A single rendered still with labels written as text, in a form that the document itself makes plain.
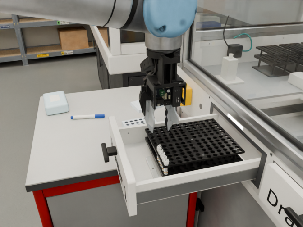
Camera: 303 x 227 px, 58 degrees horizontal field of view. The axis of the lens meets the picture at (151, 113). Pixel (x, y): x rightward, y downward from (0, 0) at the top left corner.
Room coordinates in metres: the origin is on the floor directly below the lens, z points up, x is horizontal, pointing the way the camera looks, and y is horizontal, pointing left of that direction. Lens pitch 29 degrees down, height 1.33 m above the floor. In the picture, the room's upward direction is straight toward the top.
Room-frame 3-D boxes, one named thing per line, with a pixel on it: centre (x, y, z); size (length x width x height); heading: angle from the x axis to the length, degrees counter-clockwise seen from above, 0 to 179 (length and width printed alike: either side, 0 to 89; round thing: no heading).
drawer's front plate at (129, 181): (0.57, 0.08, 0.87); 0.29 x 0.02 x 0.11; 16
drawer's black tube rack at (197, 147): (0.62, -0.11, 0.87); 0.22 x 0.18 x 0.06; 106
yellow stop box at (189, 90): (0.97, -0.12, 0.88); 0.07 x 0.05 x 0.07; 16
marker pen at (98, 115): (0.98, 0.26, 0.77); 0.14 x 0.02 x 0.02; 97
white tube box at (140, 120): (0.87, 0.04, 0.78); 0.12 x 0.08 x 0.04; 111
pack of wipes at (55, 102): (1.08, 0.43, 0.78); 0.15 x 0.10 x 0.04; 23
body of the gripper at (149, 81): (0.55, -0.03, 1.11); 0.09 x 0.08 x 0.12; 16
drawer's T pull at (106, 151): (0.56, 0.11, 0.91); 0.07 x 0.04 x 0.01; 16
